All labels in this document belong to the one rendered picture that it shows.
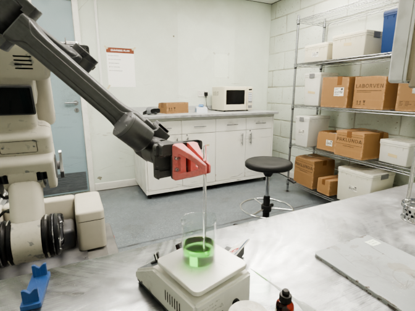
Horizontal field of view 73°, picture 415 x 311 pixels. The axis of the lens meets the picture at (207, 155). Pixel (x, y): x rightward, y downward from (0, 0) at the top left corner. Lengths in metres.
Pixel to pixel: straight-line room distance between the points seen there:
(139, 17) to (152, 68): 0.55
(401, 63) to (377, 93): 2.06
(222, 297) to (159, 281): 0.12
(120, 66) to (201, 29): 1.10
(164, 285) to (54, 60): 0.49
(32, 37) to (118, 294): 0.53
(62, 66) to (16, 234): 0.75
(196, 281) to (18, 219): 0.91
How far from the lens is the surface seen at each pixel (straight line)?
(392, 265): 0.78
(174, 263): 0.53
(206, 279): 0.49
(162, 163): 0.52
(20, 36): 0.70
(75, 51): 1.02
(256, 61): 4.17
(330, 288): 0.67
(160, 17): 3.63
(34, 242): 1.24
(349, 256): 0.77
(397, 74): 0.64
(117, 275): 0.68
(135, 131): 0.55
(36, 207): 1.28
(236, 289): 0.53
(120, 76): 3.43
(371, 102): 2.73
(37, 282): 0.70
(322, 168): 3.17
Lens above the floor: 1.13
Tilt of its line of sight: 13 degrees down
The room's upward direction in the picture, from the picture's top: straight up
